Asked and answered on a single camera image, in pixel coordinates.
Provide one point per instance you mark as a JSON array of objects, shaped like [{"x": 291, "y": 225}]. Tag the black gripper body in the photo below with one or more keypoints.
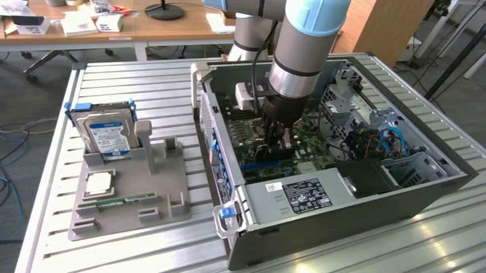
[{"x": 285, "y": 111}]

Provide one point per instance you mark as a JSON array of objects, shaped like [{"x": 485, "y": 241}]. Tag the black graphics card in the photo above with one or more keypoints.
[{"x": 281, "y": 155}]

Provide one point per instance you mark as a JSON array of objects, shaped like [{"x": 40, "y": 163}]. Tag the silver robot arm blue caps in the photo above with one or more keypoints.
[{"x": 303, "y": 48}]

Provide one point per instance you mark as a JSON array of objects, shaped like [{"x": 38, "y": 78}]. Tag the CPU socket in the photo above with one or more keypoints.
[{"x": 254, "y": 129}]

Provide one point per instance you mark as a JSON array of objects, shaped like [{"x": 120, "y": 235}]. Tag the green motherboard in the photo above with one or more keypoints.
[{"x": 315, "y": 153}]

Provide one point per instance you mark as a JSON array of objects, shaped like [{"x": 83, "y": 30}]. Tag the black RAM slot row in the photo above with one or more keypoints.
[{"x": 243, "y": 114}]

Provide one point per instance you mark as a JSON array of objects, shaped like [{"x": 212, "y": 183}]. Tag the blue expansion slot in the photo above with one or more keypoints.
[{"x": 262, "y": 166}]

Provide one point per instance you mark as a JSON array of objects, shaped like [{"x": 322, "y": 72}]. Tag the tall metal disk bay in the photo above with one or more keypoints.
[{"x": 342, "y": 113}]

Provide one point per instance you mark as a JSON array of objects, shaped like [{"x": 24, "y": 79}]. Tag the grey power supply unit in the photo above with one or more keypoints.
[{"x": 266, "y": 204}]

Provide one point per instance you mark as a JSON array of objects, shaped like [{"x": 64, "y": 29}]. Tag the black fan shroud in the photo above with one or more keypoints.
[{"x": 365, "y": 176}]

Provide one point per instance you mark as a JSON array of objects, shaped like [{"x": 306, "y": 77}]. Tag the blue case latch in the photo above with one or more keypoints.
[{"x": 227, "y": 213}]

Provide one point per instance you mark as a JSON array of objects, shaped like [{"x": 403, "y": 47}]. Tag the black open PC case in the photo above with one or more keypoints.
[{"x": 342, "y": 227}]

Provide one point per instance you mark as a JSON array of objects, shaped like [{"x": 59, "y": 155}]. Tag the white paper stack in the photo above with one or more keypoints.
[{"x": 220, "y": 24}]

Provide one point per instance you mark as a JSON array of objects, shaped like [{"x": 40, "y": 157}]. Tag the low metal disk bay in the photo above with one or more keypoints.
[{"x": 417, "y": 167}]

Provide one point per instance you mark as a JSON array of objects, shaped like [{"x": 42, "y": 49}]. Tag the brown cardboard box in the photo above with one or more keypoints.
[{"x": 227, "y": 15}]

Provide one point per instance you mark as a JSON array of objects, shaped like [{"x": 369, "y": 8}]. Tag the wooden cabinet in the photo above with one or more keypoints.
[{"x": 387, "y": 28}]

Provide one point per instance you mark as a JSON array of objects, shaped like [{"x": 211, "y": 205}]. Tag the long wooden desk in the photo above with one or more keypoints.
[{"x": 171, "y": 28}]

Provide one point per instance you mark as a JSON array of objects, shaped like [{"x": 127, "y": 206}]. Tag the hard disk blue carrier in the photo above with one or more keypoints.
[{"x": 104, "y": 136}]

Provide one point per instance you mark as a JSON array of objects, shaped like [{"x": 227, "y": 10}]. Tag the black lamp base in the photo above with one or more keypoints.
[{"x": 164, "y": 12}]

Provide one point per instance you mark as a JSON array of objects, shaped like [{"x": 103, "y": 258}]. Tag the black slanted pole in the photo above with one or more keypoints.
[{"x": 455, "y": 67}]

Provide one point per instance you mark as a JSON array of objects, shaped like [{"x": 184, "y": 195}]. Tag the green RAM stick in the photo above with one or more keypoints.
[{"x": 114, "y": 202}]

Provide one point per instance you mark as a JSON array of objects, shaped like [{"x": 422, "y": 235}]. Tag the grey parts rack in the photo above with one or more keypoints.
[{"x": 126, "y": 216}]

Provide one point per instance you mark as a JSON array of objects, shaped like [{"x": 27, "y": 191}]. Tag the silver CPU chip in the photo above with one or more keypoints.
[{"x": 99, "y": 185}]

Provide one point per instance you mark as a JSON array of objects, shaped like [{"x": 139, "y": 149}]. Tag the small printed white box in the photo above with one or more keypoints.
[{"x": 108, "y": 24}]

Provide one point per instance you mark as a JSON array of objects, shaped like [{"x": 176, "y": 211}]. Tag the open white box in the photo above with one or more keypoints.
[{"x": 78, "y": 28}]

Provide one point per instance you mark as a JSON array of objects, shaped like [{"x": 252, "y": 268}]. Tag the black chair base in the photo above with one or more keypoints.
[{"x": 29, "y": 77}]

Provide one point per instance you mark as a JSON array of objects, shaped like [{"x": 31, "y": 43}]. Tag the grey mug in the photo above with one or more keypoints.
[{"x": 55, "y": 3}]

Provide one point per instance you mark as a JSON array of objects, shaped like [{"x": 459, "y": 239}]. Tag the white box black lid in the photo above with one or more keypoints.
[{"x": 32, "y": 28}]

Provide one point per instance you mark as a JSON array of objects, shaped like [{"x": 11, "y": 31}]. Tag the printed paper sheets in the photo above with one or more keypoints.
[{"x": 15, "y": 7}]

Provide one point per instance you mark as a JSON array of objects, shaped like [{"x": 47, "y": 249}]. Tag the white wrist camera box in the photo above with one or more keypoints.
[{"x": 247, "y": 98}]

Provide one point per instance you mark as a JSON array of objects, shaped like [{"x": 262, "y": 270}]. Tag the white table frame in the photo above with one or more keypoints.
[{"x": 431, "y": 37}]

